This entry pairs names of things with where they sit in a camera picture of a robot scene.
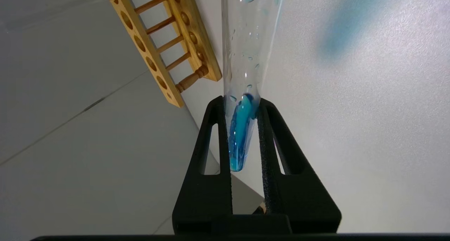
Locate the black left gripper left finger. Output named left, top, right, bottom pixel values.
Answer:
left=172, top=96, right=233, bottom=234

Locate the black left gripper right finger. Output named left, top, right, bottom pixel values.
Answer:
left=258, top=98, right=342, bottom=234

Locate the test tube with blue pigment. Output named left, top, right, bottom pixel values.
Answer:
left=221, top=0, right=287, bottom=172

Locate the wooden test tube rack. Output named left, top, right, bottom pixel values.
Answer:
left=103, top=0, right=223, bottom=108

